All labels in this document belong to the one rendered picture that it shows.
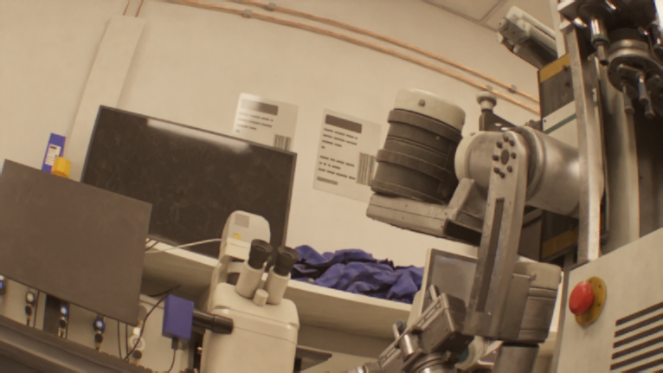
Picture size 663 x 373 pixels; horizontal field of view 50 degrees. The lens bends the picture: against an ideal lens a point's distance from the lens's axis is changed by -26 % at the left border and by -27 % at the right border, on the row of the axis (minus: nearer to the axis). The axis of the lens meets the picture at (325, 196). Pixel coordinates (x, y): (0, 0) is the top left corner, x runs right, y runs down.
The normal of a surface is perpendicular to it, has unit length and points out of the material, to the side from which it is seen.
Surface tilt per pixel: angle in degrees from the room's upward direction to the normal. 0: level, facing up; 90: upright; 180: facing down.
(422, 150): 111
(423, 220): 90
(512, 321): 106
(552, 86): 90
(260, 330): 90
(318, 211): 90
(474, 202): 138
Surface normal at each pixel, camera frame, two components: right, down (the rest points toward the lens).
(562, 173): 0.38, 0.08
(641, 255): -0.87, -0.29
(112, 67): 0.34, -0.33
